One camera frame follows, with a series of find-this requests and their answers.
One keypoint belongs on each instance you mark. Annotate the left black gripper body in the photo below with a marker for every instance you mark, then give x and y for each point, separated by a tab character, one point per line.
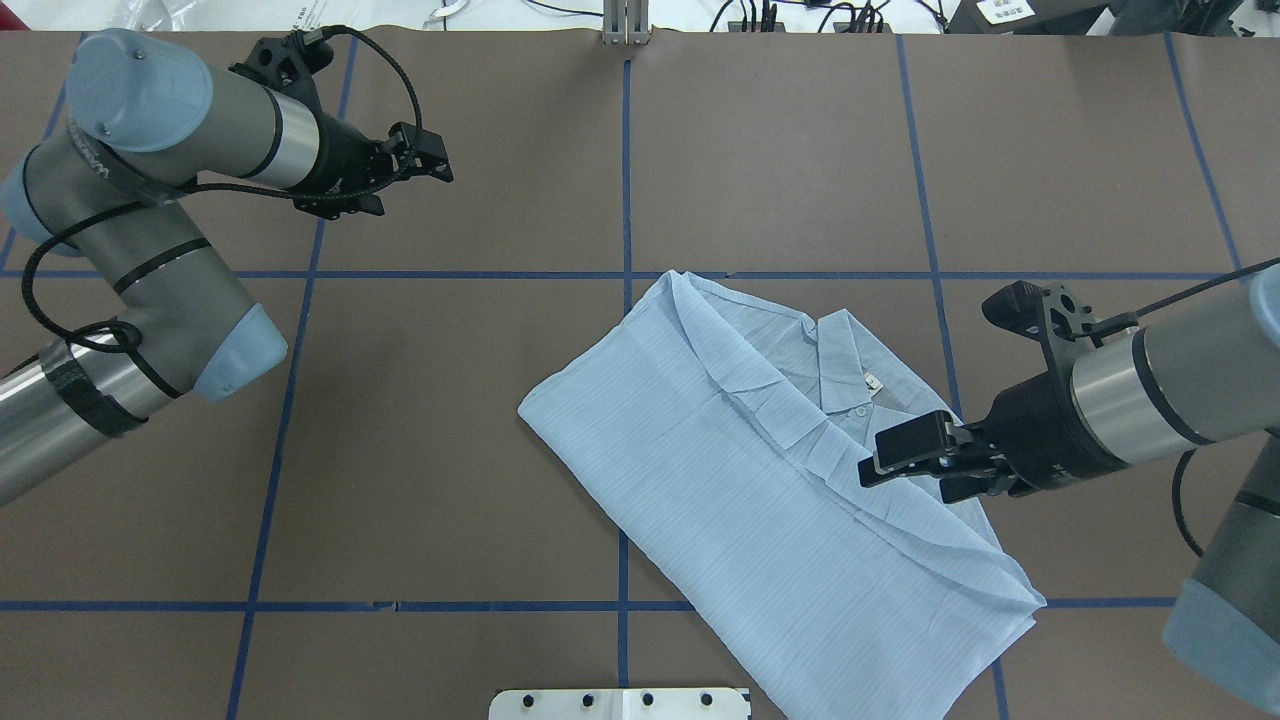
341	163

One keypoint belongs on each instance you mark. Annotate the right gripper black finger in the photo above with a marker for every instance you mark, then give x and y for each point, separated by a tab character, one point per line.
957	486
934	444

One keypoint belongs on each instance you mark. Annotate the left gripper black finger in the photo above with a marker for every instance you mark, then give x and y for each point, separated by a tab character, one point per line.
405	140
439	170

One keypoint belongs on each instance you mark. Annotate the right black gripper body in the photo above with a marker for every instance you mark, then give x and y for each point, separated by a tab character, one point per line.
1045	430

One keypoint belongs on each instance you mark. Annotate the light blue button shirt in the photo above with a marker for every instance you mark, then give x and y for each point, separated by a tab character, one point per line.
722	433

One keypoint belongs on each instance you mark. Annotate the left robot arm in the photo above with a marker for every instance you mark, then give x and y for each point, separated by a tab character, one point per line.
140	306

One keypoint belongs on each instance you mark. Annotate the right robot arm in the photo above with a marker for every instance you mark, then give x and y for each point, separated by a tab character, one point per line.
1198	368

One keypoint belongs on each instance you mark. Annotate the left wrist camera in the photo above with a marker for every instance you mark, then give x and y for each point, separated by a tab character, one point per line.
288	64

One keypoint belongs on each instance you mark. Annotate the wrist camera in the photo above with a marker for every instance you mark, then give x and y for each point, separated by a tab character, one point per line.
288	64
1063	325

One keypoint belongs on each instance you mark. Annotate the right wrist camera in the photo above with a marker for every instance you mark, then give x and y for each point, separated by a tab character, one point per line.
1063	325

